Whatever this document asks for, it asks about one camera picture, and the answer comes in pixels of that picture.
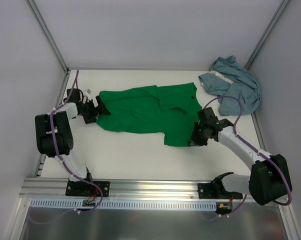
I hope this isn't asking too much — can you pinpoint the aluminium frame post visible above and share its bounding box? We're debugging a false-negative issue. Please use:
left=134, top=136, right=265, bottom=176
left=26, top=0, right=69, bottom=73
left=245, top=0, right=292, bottom=70

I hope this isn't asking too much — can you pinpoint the right aluminium frame post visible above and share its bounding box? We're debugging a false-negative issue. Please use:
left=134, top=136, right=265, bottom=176
left=245, top=0, right=292, bottom=70

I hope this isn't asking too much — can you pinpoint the white slotted cable duct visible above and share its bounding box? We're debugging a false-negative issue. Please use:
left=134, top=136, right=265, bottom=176
left=30, top=198, right=217, bottom=212

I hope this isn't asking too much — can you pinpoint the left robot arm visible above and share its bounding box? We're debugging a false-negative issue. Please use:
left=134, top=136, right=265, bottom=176
left=34, top=88, right=111, bottom=198

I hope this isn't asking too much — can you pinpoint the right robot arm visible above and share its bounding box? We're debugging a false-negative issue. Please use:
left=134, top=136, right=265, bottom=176
left=189, top=107, right=293, bottom=206

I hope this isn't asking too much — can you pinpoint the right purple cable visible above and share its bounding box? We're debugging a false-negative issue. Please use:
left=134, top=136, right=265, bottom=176
left=201, top=96, right=293, bottom=218

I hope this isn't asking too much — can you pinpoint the blue grey t shirt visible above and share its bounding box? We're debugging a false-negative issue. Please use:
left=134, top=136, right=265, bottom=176
left=198, top=56, right=262, bottom=116

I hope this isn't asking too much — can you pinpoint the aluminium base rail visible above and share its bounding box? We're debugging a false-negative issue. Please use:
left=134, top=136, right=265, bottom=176
left=19, top=177, right=200, bottom=201

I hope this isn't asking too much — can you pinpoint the green t shirt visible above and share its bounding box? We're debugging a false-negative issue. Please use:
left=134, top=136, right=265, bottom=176
left=96, top=82, right=202, bottom=147

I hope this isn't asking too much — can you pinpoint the left aluminium frame post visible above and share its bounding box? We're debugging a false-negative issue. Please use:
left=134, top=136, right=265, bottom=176
left=26, top=0, right=69, bottom=73

